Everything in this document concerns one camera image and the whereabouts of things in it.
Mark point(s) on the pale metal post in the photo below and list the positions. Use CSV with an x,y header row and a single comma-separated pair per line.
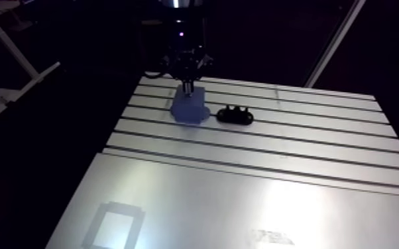
x,y
335,40

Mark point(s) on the white desk frame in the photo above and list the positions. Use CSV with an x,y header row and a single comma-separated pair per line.
x,y
11,48

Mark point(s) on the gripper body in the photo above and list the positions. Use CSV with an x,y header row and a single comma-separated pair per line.
x,y
185,52

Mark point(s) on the dark blue-grey block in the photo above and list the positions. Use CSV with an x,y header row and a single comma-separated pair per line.
x,y
189,107

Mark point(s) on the black oval holder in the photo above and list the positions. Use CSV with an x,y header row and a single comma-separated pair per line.
x,y
235,116

